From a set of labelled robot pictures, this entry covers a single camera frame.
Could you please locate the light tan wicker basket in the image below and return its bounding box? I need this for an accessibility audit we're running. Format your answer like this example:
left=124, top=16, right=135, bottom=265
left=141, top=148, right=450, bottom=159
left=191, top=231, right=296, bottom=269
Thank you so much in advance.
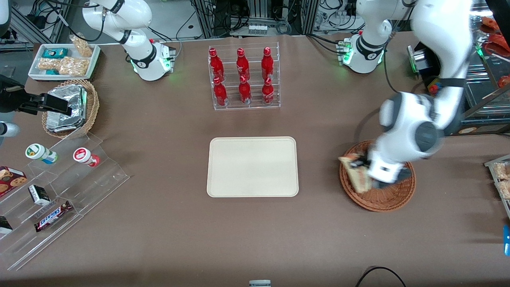
left=41, top=79, right=100, bottom=139

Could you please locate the brown round wicker basket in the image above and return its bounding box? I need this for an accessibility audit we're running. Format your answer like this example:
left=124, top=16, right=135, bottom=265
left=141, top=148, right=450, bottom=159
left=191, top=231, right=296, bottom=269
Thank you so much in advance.
left=339, top=140, right=416, bottom=212

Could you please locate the red cookie box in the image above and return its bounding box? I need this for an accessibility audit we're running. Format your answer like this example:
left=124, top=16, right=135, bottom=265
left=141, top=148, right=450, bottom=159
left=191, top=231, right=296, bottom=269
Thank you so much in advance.
left=0, top=166, right=28, bottom=197

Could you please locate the green lid yoghurt bottle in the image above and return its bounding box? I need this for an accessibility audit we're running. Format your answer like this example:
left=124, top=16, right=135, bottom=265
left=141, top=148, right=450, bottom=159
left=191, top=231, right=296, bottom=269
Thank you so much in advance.
left=25, top=143, right=59, bottom=165

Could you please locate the black base cable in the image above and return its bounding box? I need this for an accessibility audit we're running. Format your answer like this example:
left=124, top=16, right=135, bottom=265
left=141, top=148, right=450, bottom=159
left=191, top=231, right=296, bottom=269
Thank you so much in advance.
left=306, top=33, right=344, bottom=53
left=148, top=27, right=182, bottom=60

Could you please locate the aluminium equipment rack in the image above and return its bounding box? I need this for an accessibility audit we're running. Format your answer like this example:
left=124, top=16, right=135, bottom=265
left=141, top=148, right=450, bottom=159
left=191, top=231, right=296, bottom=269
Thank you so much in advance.
left=191, top=0, right=320, bottom=37

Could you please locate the red cola bottle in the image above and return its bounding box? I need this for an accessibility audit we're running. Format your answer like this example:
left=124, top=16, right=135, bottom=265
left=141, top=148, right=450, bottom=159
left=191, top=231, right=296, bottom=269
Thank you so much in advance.
left=262, top=77, right=275, bottom=105
left=261, top=47, right=275, bottom=80
left=209, top=48, right=225, bottom=83
left=213, top=77, right=228, bottom=106
left=236, top=48, right=250, bottom=81
left=238, top=75, right=252, bottom=105

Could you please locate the clear acrylic bottle rack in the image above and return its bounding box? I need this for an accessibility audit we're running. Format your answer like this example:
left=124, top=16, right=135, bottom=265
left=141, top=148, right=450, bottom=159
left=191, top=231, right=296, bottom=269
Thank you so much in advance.
left=208, top=42, right=281, bottom=111

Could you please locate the black machine with yellow panel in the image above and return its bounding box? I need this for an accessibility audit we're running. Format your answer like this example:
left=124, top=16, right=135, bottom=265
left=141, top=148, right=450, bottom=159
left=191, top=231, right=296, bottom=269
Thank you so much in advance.
left=406, top=40, right=510, bottom=137

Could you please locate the silver foil packet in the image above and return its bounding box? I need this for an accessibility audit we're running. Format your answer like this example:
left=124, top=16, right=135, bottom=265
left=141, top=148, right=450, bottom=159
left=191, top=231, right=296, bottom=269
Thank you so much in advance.
left=47, top=84, right=88, bottom=120
left=46, top=112, right=83, bottom=133

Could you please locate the black looped cable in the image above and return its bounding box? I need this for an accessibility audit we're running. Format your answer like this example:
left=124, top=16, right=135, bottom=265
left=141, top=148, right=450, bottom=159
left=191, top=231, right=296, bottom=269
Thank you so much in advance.
left=355, top=266, right=406, bottom=287

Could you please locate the white rectangular snack tray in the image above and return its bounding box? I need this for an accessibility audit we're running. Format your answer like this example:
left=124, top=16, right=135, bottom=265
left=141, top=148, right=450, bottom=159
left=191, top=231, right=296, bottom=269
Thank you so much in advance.
left=28, top=43, right=101, bottom=81

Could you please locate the beige rectangular tray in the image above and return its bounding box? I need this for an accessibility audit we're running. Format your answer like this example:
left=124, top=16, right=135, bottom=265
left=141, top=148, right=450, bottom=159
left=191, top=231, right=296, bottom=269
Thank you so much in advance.
left=206, top=136, right=299, bottom=198

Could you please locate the clear acrylic stepped shelf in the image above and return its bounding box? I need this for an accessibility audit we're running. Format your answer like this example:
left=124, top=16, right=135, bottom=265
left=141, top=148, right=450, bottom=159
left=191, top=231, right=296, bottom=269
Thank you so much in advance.
left=0, top=132, right=130, bottom=271

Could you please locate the snickers chocolate bar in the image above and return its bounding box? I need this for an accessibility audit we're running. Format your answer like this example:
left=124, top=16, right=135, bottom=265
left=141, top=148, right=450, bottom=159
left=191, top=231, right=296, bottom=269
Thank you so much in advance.
left=34, top=201, right=73, bottom=233

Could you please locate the triangular sandwich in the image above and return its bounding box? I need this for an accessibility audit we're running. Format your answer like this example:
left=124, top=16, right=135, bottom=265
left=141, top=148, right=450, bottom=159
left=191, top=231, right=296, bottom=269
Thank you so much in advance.
left=339, top=155, right=375, bottom=194

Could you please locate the orange object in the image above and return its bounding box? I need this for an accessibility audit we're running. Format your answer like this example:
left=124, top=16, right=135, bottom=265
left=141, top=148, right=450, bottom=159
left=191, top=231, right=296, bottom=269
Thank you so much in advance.
left=480, top=16, right=501, bottom=35

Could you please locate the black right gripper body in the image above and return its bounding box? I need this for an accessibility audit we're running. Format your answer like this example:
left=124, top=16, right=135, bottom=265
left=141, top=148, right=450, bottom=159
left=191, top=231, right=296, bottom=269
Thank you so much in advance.
left=0, top=75, right=43, bottom=114

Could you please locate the red lid yoghurt bottle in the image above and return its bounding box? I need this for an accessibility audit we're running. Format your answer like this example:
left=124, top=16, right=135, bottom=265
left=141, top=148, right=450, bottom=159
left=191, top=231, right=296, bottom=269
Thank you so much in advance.
left=73, top=147, right=100, bottom=167

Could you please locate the clear snack tray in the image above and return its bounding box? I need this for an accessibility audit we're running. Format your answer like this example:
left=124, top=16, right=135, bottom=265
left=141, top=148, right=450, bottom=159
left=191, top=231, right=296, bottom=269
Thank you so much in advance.
left=484, top=155, right=510, bottom=219

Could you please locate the small black white box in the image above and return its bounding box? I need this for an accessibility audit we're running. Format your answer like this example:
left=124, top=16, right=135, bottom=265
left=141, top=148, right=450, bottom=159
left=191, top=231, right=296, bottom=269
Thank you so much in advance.
left=28, top=185, right=51, bottom=206

